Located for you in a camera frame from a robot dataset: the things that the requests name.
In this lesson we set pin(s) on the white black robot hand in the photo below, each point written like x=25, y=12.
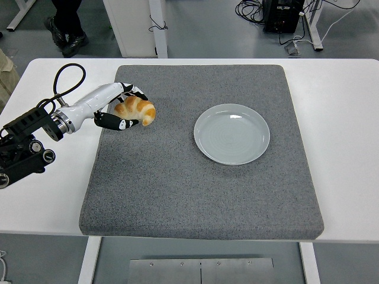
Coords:
x=89, y=102

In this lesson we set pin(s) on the golden croissant bread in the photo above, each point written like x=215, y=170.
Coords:
x=136, y=108

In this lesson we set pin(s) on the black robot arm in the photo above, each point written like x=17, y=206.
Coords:
x=23, y=154

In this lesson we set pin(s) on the round grey plate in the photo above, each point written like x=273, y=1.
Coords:
x=231, y=134

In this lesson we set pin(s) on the grey metal plate with screws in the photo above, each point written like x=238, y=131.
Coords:
x=165, y=272

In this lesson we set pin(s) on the white cabinet panel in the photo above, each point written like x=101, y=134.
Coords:
x=130, y=26

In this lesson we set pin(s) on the beige cardboard box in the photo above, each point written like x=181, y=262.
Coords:
x=6, y=77

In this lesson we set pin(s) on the person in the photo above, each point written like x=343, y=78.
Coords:
x=68, y=17

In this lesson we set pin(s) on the white desk foot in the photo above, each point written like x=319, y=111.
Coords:
x=19, y=16

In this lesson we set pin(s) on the grey felt mat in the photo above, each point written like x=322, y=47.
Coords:
x=177, y=192

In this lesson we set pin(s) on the white table leg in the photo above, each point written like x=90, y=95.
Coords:
x=311, y=263
x=89, y=260

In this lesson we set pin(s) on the clear plastic stand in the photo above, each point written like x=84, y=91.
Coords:
x=293, y=49

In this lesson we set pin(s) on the black computer case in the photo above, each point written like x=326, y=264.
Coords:
x=281, y=14

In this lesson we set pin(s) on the white desk leg with foot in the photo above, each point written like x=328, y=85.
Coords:
x=315, y=26

